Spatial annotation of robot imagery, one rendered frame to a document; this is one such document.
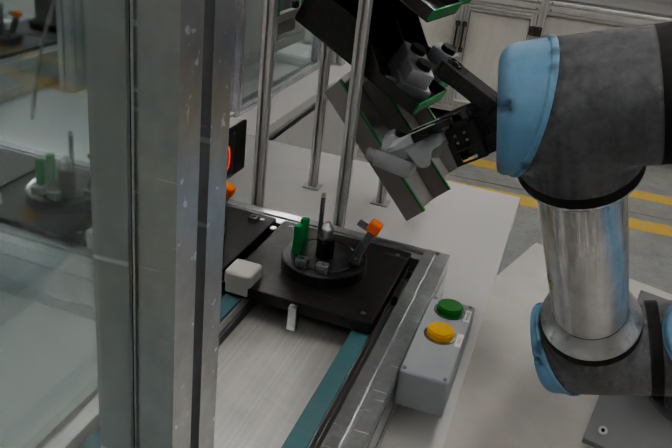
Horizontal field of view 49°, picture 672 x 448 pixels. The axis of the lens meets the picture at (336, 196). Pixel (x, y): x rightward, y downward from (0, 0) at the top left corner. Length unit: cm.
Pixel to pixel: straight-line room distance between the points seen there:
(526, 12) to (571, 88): 441
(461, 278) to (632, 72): 91
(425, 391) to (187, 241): 84
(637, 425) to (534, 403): 15
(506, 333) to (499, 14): 383
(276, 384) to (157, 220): 84
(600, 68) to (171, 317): 46
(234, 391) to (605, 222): 54
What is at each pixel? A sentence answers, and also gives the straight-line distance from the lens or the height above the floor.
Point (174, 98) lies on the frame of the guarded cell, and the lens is 20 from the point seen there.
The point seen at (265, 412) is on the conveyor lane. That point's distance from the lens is 100.
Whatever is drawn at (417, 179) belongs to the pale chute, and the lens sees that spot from 145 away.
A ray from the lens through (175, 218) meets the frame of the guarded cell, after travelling 21.
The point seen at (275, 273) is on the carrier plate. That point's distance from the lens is 118.
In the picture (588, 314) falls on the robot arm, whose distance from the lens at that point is 86.
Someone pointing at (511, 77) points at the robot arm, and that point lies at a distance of 62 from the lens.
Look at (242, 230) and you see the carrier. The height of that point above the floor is 97.
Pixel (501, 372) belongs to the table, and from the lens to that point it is 125.
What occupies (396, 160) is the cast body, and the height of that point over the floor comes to 114.
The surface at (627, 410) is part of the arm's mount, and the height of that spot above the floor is 92.
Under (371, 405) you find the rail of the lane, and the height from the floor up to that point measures 96.
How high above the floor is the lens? 158
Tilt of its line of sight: 24 degrees down
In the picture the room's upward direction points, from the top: 7 degrees clockwise
